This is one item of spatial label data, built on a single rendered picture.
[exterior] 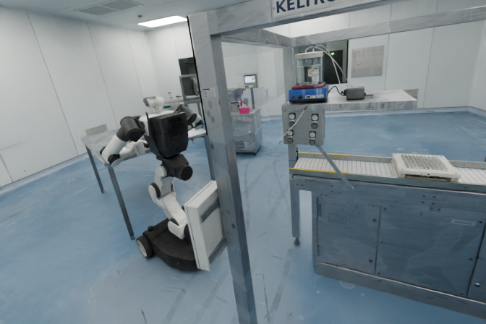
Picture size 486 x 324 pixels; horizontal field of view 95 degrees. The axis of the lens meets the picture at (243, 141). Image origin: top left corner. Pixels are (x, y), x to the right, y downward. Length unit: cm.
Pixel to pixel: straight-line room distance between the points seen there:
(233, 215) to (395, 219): 105
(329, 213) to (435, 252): 57
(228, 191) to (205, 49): 45
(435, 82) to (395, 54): 112
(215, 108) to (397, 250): 141
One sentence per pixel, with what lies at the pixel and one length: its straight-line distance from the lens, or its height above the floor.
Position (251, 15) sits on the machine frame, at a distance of 62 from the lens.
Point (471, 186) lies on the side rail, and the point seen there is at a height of 85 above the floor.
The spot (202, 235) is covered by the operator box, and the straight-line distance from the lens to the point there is 79.
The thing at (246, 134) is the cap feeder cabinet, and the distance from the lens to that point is 391.
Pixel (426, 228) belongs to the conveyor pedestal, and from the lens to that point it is 165.
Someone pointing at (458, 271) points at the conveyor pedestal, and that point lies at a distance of 185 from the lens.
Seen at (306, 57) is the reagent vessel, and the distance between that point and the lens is 131.
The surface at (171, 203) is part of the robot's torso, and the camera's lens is 213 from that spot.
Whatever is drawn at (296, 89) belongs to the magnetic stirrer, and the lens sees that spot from 133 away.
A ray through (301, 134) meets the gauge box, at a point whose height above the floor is 110.
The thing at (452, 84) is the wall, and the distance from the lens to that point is 713.
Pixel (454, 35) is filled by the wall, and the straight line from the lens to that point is 704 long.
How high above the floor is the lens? 148
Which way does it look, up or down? 18 degrees down
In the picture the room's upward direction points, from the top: 7 degrees counter-clockwise
